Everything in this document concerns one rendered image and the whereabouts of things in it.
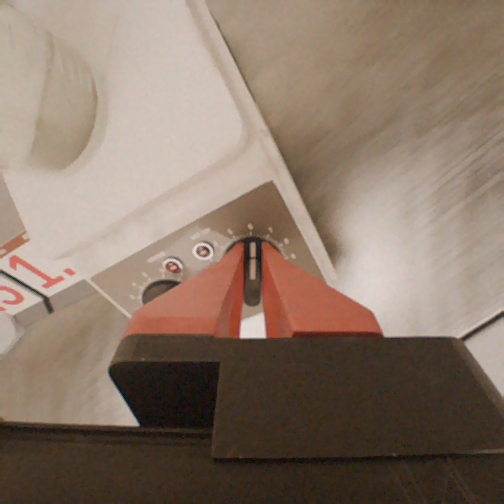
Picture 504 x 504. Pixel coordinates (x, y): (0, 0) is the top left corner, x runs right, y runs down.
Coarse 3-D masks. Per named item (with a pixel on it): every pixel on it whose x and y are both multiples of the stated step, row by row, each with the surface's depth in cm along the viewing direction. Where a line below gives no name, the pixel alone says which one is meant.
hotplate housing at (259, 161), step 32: (192, 0) 12; (224, 64) 12; (256, 128) 12; (256, 160) 12; (192, 192) 12; (224, 192) 12; (288, 192) 13; (128, 224) 13; (160, 224) 13; (96, 256) 14; (320, 256) 15; (96, 288) 15
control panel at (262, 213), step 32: (256, 192) 12; (192, 224) 13; (224, 224) 13; (256, 224) 13; (288, 224) 13; (128, 256) 14; (160, 256) 14; (192, 256) 14; (288, 256) 14; (128, 288) 15
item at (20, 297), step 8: (0, 280) 22; (0, 288) 23; (8, 288) 23; (16, 288) 23; (0, 296) 23; (8, 296) 23; (16, 296) 24; (24, 296) 24; (0, 304) 24; (8, 304) 24; (16, 304) 24
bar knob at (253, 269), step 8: (240, 240) 13; (248, 240) 13; (256, 240) 13; (264, 240) 13; (248, 248) 13; (256, 248) 13; (248, 256) 12; (256, 256) 12; (248, 264) 12; (256, 264) 12; (248, 272) 12; (256, 272) 12; (248, 280) 13; (256, 280) 13; (248, 288) 13; (256, 288) 13; (248, 296) 13; (256, 296) 13; (248, 304) 14; (256, 304) 14
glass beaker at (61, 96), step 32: (0, 0) 7; (0, 32) 7; (32, 32) 8; (0, 64) 7; (32, 64) 8; (64, 64) 9; (96, 64) 11; (0, 96) 7; (32, 96) 8; (64, 96) 9; (96, 96) 10; (0, 128) 8; (32, 128) 8; (64, 128) 9; (96, 128) 10; (0, 160) 8; (32, 160) 9; (64, 160) 10
